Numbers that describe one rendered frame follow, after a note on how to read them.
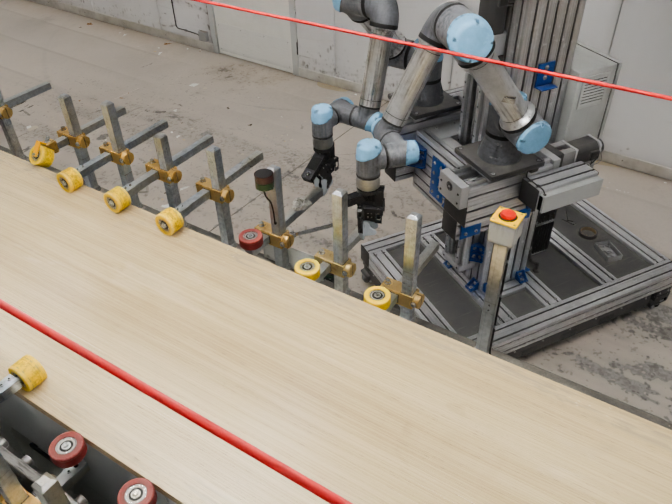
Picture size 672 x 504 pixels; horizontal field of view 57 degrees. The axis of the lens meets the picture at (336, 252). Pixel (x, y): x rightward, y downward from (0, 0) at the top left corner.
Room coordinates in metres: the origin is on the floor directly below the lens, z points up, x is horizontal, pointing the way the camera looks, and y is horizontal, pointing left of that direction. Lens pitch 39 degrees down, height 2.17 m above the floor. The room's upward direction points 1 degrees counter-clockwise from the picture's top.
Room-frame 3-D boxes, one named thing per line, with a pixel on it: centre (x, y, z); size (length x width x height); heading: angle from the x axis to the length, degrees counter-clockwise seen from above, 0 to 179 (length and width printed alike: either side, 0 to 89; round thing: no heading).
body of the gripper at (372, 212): (1.64, -0.11, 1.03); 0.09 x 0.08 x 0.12; 78
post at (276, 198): (1.71, 0.19, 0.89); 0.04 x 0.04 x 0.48; 57
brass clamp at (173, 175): (1.99, 0.63, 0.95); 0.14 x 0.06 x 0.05; 57
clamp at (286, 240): (1.72, 0.21, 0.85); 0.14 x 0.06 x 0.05; 57
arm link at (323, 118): (2.02, 0.04, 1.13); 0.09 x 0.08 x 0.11; 144
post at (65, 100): (2.25, 1.03, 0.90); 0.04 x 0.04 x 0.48; 57
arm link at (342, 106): (2.09, -0.04, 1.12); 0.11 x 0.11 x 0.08; 54
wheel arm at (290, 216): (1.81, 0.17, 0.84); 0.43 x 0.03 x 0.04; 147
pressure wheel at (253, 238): (1.64, 0.28, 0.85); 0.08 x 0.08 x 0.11
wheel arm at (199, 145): (2.03, 0.63, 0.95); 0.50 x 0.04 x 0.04; 147
